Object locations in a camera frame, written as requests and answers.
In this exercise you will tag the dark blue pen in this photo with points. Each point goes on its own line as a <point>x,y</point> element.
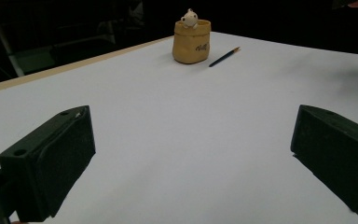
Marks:
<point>223,57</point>

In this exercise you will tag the white-legged desk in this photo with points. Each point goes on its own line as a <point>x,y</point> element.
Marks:
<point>6,43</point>

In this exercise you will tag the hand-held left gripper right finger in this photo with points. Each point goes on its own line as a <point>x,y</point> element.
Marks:
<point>338,155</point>

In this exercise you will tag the white board table cover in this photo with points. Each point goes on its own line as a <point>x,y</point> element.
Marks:
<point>180,124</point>

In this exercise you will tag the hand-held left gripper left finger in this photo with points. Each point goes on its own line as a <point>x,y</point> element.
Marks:
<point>49,161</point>

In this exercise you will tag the wooden table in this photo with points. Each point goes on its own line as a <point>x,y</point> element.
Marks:
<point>43,74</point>

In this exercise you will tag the yellow fabric pen holder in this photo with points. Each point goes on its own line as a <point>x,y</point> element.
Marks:
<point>189,46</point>

